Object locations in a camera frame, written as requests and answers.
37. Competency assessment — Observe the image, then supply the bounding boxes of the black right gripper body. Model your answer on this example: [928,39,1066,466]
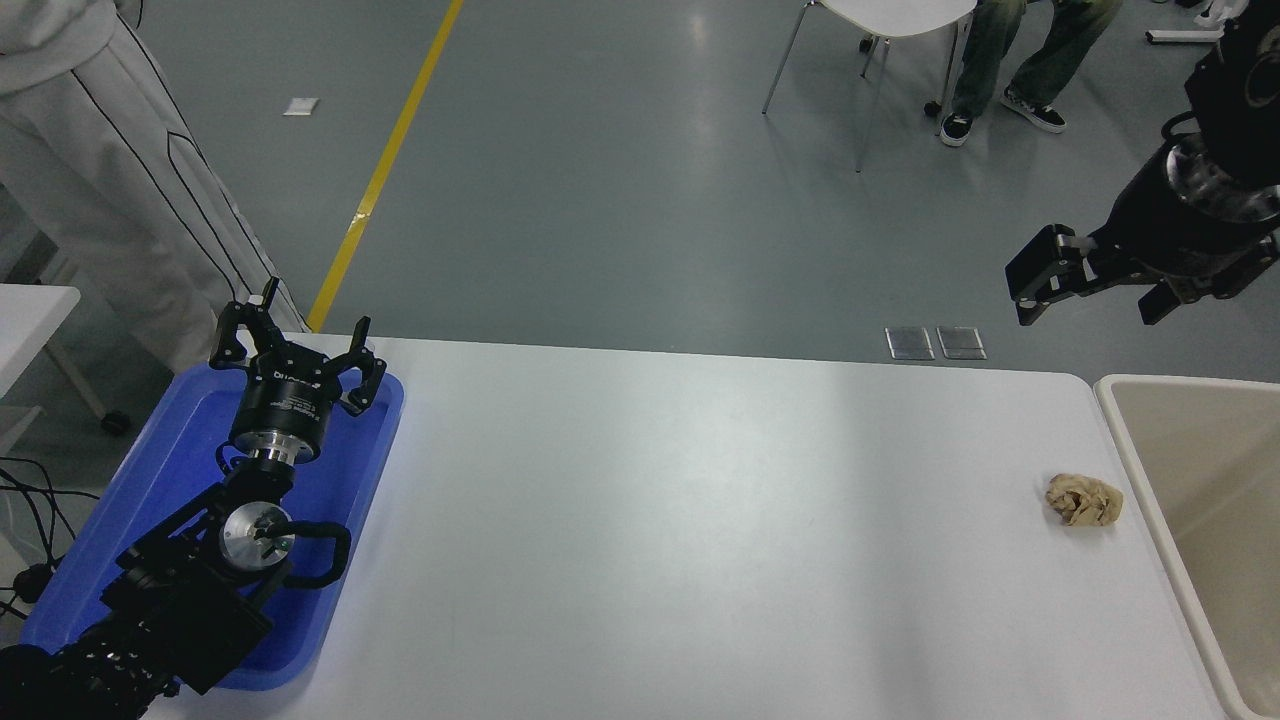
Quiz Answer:
[1090,148,1280,282]

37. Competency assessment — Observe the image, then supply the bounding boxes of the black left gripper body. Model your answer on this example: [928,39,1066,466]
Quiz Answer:
[230,350,346,451]

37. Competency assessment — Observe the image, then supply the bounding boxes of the tan paper ball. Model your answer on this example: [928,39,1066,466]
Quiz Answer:
[1045,473,1124,528]

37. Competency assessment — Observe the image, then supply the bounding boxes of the blue plastic tray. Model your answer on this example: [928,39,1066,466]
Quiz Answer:
[20,360,406,693]

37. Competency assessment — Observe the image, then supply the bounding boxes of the large pale bin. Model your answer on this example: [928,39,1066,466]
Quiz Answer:
[1093,374,1280,720]

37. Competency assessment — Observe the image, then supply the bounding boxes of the person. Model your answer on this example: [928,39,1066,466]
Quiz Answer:
[0,0,311,376]
[940,0,1123,148]

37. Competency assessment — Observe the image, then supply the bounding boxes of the white stand foot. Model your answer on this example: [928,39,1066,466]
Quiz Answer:
[1147,0,1251,46]

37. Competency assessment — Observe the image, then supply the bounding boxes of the small white side table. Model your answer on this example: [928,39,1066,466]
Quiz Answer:
[0,285,132,471]

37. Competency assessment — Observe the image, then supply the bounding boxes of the white chair with metal legs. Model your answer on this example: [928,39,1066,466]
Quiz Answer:
[762,0,979,173]

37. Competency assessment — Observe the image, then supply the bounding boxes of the black power plug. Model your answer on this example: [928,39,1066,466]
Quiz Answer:
[0,562,59,621]

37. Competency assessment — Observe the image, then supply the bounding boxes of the thin black cable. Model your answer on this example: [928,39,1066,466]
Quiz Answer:
[0,455,79,563]

